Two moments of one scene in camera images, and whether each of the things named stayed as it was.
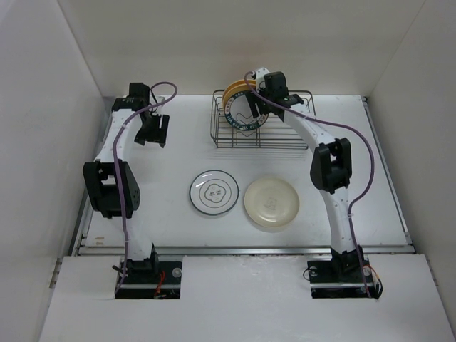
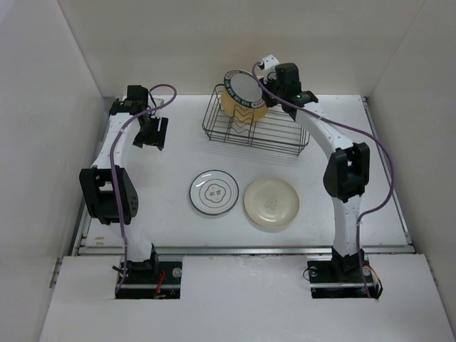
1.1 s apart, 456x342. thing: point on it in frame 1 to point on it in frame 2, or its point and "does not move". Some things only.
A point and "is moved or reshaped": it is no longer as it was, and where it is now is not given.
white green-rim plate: [214, 192] does not move
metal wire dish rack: [273, 135] is moved or reshaped
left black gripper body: [151, 130] does not move
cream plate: [271, 202] does not move
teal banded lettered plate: [239, 113] to [244, 87]
